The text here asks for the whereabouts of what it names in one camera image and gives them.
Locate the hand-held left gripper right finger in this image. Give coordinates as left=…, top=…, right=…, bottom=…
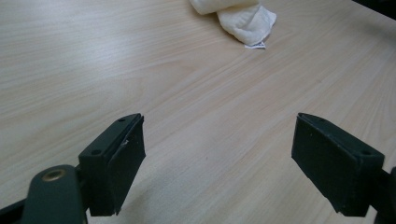
left=290, top=112, right=386, bottom=217

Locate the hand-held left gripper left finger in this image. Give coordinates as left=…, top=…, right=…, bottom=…
left=78, top=113, right=147, bottom=217

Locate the white towel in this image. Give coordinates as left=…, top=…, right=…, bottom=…
left=189, top=0, right=277, bottom=49

